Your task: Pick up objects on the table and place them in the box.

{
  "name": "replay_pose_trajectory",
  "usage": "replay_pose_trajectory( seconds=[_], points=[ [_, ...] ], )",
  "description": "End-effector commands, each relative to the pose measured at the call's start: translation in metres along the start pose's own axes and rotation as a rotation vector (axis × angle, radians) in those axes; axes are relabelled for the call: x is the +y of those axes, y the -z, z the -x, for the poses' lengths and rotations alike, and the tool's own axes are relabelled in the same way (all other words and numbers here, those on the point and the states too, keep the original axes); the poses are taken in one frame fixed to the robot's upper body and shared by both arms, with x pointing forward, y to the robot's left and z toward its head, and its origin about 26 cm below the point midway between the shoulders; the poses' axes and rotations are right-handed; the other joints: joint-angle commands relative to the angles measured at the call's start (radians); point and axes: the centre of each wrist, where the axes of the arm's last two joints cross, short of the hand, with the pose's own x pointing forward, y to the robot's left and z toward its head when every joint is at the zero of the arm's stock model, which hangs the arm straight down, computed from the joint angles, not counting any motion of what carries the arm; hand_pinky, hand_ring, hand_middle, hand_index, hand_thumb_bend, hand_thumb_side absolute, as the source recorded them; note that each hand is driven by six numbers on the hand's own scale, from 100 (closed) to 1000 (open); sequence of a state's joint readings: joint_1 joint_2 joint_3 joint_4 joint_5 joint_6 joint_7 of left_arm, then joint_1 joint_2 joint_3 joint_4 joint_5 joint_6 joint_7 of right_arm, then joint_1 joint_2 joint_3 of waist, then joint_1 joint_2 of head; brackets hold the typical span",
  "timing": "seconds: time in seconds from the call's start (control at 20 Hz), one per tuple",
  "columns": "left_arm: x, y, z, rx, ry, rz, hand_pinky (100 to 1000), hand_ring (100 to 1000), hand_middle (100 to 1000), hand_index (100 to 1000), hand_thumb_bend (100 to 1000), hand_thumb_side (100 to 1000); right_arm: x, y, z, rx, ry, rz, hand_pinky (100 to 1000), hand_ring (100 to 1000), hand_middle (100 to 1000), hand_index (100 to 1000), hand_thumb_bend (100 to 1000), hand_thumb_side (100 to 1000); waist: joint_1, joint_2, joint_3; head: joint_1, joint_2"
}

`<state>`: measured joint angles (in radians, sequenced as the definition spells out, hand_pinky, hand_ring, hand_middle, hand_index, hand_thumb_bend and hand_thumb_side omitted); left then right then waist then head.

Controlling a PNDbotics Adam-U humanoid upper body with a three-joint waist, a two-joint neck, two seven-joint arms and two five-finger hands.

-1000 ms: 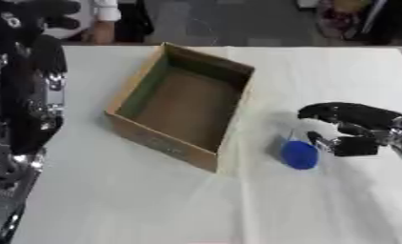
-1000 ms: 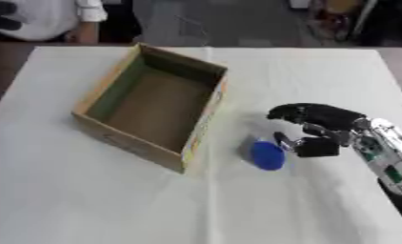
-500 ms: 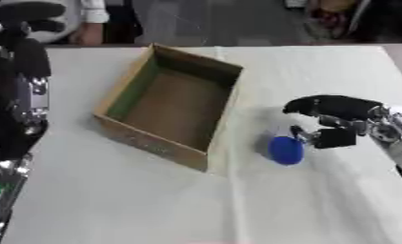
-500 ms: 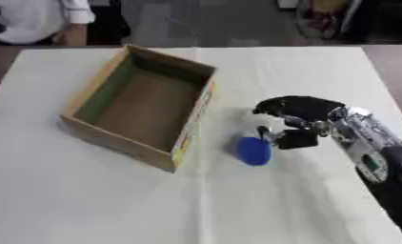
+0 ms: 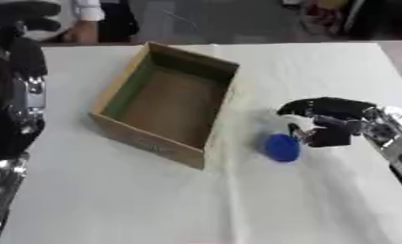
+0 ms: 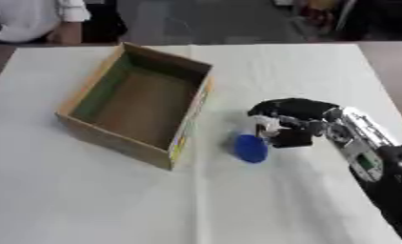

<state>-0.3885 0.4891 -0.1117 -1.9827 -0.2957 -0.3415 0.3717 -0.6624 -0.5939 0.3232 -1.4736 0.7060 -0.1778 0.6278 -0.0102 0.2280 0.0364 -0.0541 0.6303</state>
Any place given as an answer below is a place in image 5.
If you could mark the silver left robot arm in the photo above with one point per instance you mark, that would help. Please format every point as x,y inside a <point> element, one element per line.
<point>3,187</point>

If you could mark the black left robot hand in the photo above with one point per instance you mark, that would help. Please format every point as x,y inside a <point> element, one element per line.
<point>10,60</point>

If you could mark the person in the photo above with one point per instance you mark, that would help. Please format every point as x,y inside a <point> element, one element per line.
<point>93,22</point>

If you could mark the blue round ball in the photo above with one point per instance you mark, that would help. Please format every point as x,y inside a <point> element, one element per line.
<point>280,147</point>

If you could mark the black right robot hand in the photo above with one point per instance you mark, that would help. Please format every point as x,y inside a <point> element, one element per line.
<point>332,109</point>

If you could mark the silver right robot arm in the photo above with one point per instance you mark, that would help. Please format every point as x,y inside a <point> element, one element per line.
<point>392,136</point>

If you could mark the tan cardboard box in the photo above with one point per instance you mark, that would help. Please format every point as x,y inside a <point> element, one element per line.
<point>165,101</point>

